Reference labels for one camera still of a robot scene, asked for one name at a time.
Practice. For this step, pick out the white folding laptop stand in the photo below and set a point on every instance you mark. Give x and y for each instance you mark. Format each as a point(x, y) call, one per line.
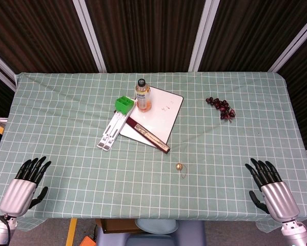
point(114, 129)

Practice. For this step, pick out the brown cardboard box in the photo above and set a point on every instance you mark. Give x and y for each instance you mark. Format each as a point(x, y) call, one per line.
point(117, 225)

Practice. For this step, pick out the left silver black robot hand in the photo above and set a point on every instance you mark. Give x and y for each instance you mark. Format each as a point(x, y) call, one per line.
point(17, 193)

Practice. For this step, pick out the orange object on floor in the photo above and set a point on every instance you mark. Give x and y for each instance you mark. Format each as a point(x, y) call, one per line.
point(87, 241)

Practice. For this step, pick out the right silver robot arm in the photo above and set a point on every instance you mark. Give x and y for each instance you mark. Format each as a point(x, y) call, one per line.
point(296, 233)

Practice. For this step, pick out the white board with black rim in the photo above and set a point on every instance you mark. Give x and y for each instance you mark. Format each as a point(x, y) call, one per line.
point(158, 115)

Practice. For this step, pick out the green checkered tablecloth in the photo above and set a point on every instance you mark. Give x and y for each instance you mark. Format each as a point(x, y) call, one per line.
point(153, 159)

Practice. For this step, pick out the dark red long box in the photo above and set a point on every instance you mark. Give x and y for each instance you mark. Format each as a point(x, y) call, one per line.
point(149, 137)

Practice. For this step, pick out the white round basin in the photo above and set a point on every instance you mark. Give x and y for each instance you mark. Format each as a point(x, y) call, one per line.
point(157, 226)

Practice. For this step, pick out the orange drink plastic bottle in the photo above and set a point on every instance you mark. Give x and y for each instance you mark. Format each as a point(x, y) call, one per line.
point(142, 98)

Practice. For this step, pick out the bunch of dark red grapes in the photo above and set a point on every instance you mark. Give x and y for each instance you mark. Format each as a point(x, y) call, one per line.
point(222, 107)

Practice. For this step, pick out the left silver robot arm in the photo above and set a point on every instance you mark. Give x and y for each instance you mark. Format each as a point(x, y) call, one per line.
point(0, 230)

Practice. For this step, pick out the green plastic box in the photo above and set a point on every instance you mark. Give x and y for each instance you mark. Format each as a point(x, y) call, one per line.
point(124, 104)

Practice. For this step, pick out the light blue plastic stool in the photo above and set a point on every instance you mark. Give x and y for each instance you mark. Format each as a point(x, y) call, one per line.
point(150, 237)

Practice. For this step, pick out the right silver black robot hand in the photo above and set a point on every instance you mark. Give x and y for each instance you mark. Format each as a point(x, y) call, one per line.
point(278, 197)

